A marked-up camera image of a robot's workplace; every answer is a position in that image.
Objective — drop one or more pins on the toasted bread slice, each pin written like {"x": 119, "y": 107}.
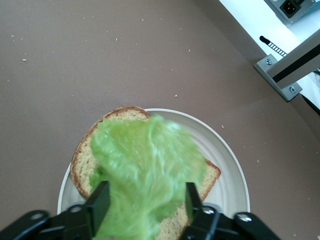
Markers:
{"x": 82, "y": 165}

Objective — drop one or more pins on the grey power supply box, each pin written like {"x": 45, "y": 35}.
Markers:
{"x": 290, "y": 7}

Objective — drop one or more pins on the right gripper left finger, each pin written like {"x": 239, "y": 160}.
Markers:
{"x": 95, "y": 205}

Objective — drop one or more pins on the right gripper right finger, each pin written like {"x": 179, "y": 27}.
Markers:
{"x": 200, "y": 220}

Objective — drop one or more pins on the green lettuce leaf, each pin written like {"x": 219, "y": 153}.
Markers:
{"x": 145, "y": 162}

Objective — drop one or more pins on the brown table mat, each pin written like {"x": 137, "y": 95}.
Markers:
{"x": 75, "y": 62}

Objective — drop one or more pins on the beige plate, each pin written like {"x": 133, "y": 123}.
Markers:
{"x": 225, "y": 170}

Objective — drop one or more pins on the aluminium profile bar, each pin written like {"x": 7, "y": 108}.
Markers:
{"x": 300, "y": 62}

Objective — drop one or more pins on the silver mounting bracket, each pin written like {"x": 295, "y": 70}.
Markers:
{"x": 270, "y": 67}

